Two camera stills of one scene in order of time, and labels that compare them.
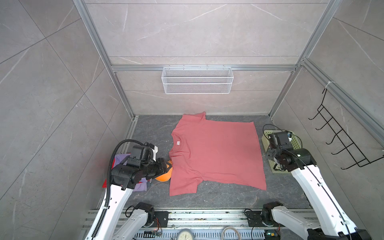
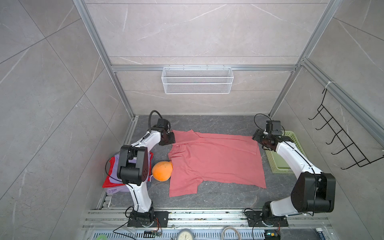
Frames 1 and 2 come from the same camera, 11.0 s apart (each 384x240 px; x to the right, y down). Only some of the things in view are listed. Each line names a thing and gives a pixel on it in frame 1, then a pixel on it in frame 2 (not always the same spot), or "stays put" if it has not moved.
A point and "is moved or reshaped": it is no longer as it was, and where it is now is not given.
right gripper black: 269,152 -> 257,135
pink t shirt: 225,151 is moved or reshaped
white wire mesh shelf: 197,80 stays put
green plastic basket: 295,143 stays put
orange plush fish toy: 166,176 stays put
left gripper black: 162,168 -> 172,139
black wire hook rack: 323,114 stays put
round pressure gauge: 185,234 stays put
